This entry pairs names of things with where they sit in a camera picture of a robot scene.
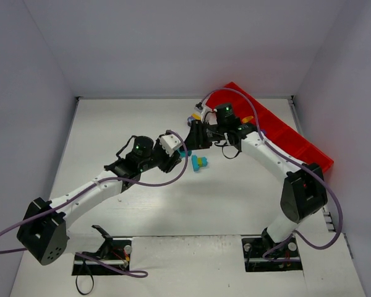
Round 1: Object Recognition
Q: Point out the cyan lego with green brick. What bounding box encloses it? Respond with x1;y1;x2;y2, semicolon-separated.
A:
177;148;192;158

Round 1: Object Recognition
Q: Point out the cyan green lego cluster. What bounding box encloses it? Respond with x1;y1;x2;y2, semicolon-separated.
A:
191;155;208;172

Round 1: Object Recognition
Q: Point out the orange curved lego brick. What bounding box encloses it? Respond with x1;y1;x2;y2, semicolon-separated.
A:
242;116;254;123

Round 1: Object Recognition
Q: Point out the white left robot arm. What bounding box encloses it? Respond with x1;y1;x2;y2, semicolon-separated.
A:
17;134;187;265

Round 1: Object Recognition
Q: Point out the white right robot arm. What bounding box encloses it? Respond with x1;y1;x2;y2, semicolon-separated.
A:
185;103;328;248

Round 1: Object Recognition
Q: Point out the purple yellow white lego stack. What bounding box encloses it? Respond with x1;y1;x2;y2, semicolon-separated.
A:
187;112;202;127

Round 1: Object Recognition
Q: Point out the red divided bin tray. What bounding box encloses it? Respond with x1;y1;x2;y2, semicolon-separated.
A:
203;82;334;173

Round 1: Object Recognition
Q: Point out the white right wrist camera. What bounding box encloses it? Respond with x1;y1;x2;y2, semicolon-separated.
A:
193;102;215;123

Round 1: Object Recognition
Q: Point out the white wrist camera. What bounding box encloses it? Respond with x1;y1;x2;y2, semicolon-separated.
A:
193;102;215;123
158;134;182;157

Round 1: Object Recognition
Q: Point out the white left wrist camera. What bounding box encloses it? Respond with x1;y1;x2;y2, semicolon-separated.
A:
158;134;182;157

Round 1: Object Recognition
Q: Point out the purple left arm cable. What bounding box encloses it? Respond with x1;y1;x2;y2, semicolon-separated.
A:
0;129;188;278

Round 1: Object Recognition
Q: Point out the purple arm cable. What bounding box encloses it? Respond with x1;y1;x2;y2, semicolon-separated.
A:
200;88;344;262
0;129;188;278

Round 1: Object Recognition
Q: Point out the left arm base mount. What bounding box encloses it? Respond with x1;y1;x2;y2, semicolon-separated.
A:
72;225;132;276

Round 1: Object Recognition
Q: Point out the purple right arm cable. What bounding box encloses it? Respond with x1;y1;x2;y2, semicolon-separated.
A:
200;88;344;262

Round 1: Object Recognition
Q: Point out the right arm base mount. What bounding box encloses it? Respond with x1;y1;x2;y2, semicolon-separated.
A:
241;236;303;273

